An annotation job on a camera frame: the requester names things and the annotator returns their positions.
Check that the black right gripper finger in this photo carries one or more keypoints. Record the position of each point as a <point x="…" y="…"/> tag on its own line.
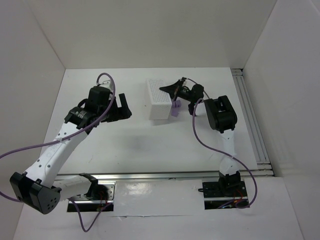
<point x="173" y="89"/>
<point x="191" y="108"/>

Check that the aluminium rail right side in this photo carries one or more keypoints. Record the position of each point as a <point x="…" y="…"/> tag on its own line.
<point x="264" y="165"/>

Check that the aluminium rail front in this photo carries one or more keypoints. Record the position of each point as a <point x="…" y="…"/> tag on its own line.
<point x="169" y="175"/>

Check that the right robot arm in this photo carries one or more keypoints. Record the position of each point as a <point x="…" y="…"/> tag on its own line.
<point x="222" y="119"/>

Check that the purple wood block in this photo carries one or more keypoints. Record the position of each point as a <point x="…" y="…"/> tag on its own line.
<point x="175" y="112"/>
<point x="176" y="104"/>

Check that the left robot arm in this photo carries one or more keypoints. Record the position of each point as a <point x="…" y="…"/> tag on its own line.
<point x="37" y="187"/>

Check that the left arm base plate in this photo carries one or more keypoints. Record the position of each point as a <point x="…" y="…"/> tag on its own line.
<point x="102" y="198"/>

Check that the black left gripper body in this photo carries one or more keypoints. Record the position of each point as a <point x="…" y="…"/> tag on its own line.
<point x="116" y="113"/>

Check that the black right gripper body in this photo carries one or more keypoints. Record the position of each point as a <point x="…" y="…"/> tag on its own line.
<point x="180" y="89"/>

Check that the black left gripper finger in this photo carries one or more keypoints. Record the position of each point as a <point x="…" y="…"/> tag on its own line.
<point x="125" y="112"/>
<point x="114" y="114"/>

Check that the white perforated metal bin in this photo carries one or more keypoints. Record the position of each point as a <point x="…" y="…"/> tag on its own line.
<point x="158" y="103"/>

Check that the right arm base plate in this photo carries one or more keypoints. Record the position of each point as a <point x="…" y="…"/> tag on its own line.
<point x="217" y="197"/>

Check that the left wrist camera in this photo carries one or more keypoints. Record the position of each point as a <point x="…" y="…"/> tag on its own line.
<point x="106" y="84"/>

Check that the aluminium rail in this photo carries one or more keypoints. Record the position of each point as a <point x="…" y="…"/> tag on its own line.
<point x="264" y="165"/>
<point x="169" y="175"/>

